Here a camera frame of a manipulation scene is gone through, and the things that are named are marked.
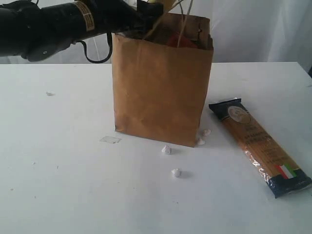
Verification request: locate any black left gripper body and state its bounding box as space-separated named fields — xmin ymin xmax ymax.
xmin=90 ymin=0 xmax=164 ymax=37

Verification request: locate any yellow millet plastic bottle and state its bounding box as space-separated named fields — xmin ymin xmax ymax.
xmin=147 ymin=0 xmax=179 ymax=12

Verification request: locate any brown pouch with orange label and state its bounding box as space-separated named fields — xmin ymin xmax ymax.
xmin=166 ymin=34 xmax=198 ymax=48

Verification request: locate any black covered left arm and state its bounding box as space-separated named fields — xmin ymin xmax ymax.
xmin=0 ymin=0 xmax=164 ymax=64

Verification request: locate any brown paper bag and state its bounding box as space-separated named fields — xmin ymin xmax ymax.
xmin=112 ymin=13 xmax=214 ymax=147

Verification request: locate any clear tape patch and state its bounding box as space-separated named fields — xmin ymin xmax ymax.
xmin=100 ymin=136 xmax=121 ymax=144

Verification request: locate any white putty lump centre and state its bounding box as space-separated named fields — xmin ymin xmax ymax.
xmin=161 ymin=145 xmax=172 ymax=155

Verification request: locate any white putty lump by carton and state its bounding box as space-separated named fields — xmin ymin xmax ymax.
xmin=172 ymin=168 xmax=181 ymax=177

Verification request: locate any spaghetti packet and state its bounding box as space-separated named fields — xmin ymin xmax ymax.
xmin=209 ymin=98 xmax=312 ymax=198

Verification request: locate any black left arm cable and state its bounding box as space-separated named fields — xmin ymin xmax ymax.
xmin=70 ymin=33 xmax=114 ymax=64

